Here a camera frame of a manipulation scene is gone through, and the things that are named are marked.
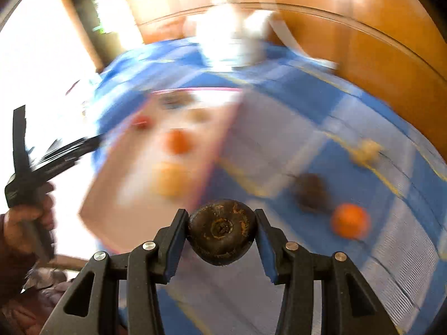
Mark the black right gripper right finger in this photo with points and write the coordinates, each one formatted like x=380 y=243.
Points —
x=348 y=303

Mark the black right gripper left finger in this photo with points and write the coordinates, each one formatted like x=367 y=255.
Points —
x=90 y=305

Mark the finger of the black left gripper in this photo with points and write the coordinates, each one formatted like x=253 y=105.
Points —
x=60 y=160

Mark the small red tomato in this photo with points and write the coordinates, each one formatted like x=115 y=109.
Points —
x=142 y=121

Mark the yellow fruit piece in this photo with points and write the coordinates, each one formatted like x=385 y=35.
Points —
x=170 y=179

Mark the orange tangerine with stem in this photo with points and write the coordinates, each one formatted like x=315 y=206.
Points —
x=179 y=141

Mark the dark brown passion fruit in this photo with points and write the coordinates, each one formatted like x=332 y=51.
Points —
x=311 y=193

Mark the cut pale fruit dark skin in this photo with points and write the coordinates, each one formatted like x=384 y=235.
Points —
x=176 y=99

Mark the white pink-rimmed tray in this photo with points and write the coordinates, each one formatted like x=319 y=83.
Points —
x=158 y=161

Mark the blue plaid tablecloth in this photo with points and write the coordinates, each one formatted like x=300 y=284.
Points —
x=296 y=119

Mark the wooden door with glass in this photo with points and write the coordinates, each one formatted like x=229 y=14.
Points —
x=106 y=28

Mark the white ceramic electric kettle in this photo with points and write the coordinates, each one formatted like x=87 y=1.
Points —
x=228 y=36

